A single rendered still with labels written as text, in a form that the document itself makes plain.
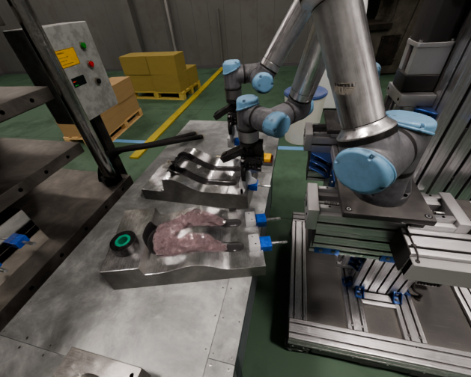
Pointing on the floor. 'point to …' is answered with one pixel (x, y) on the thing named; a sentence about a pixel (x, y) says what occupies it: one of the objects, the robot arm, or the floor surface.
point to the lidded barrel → (296, 136)
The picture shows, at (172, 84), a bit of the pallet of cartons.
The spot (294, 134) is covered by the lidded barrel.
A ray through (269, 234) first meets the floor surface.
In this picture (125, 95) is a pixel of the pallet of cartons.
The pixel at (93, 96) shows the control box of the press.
